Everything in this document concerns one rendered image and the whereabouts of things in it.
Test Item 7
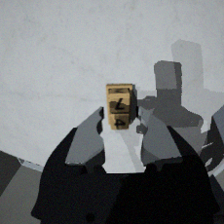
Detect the tan wooden cube with black digits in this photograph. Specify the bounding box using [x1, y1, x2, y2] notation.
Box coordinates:
[109, 89, 131, 113]

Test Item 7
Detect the tan wooden tray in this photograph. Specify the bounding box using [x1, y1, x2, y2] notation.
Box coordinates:
[106, 84, 132, 125]

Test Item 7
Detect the tan cube with black number 4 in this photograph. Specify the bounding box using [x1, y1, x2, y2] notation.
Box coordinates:
[110, 112, 130, 130]

